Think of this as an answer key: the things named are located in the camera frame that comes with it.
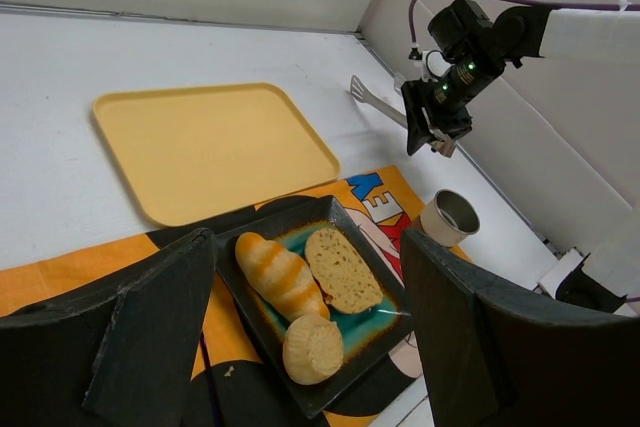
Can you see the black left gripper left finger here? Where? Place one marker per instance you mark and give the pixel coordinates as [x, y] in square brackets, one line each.
[118, 351]

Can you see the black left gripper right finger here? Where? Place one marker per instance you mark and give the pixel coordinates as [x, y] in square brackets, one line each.
[496, 354]

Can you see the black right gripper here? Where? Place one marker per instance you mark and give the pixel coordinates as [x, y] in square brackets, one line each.
[463, 33]

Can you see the sliced brown bread piece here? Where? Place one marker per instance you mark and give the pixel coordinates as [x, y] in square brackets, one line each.
[349, 285]

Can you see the striped long bread roll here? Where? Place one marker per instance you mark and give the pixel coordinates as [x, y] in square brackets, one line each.
[281, 277]

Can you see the small round bread bun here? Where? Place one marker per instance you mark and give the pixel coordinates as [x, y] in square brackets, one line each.
[313, 350]

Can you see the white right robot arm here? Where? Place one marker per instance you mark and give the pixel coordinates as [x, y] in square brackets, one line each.
[543, 31]

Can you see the purple metallic spoon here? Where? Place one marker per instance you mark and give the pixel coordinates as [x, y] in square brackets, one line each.
[210, 381]

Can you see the paper cup with metal inside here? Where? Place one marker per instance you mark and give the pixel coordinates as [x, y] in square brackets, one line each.
[448, 218]

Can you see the orange cartoon placemat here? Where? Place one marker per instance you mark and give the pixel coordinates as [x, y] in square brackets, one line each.
[381, 203]

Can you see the black square green plate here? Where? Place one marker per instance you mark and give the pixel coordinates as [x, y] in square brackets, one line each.
[367, 337]

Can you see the yellow plastic tray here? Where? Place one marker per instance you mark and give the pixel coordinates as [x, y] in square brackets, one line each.
[188, 154]

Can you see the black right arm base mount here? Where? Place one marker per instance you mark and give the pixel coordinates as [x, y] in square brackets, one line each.
[567, 282]

